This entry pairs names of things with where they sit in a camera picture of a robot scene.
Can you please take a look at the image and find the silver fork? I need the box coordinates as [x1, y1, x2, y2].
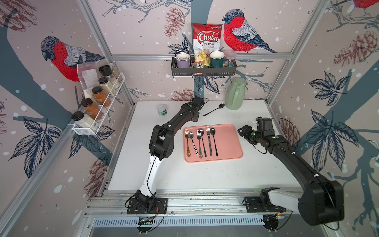
[196, 129, 203, 159]

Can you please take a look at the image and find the beige spice jar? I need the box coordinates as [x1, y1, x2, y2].
[98, 77, 116, 97]

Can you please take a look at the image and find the green plastic jug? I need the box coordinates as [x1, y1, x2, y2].
[225, 78, 246, 110]

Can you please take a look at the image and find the black spoon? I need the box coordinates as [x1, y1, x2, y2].
[203, 103, 225, 117]
[210, 127, 218, 156]

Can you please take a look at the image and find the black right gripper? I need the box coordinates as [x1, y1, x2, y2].
[237, 124, 264, 144]

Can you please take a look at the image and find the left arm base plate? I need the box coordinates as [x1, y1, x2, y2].
[126, 197, 168, 214]

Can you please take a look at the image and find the white spice jar front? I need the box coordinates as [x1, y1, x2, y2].
[72, 111, 99, 131]

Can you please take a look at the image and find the iridescent rainbow spoon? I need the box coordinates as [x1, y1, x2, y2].
[199, 128, 207, 157]

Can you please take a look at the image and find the purple mug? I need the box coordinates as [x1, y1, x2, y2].
[175, 53, 191, 69]

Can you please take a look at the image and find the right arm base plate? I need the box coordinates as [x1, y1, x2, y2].
[242, 197, 287, 213]

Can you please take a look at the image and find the silver spoon cow-pattern handle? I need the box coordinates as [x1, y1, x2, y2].
[189, 131, 199, 155]

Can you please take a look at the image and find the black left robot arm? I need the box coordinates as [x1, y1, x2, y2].
[135, 96, 205, 210]

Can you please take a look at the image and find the dark green mug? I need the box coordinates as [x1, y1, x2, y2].
[210, 51, 230, 68]

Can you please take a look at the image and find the orange spice jar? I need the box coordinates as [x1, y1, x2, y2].
[82, 98, 103, 120]
[91, 86, 111, 107]

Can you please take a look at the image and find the green handled fork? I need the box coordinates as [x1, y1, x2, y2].
[206, 126, 213, 156]

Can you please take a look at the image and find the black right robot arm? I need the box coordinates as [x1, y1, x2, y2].
[237, 125, 344, 226]

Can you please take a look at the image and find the pink plastic tray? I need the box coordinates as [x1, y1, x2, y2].
[184, 124, 243, 163]

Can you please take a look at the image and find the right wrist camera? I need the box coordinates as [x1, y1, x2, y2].
[256, 117, 273, 131]

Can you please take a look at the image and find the spice jar rear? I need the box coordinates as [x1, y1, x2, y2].
[99, 65, 120, 89]

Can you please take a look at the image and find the clear pink lidded jar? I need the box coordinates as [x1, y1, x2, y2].
[223, 49, 237, 67]

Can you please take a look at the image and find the clear acrylic spice rack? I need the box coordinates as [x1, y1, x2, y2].
[72, 61, 125, 139]

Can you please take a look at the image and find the clear plastic bag in rack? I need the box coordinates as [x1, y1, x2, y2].
[77, 61, 101, 98]

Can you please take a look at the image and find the gold fork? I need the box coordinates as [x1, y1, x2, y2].
[184, 128, 191, 157]

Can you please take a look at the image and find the red Chuba chips bag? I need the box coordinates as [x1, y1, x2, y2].
[192, 23, 222, 67]

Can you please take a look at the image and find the black wire wall shelf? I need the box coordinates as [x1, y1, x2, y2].
[171, 57, 237, 77]

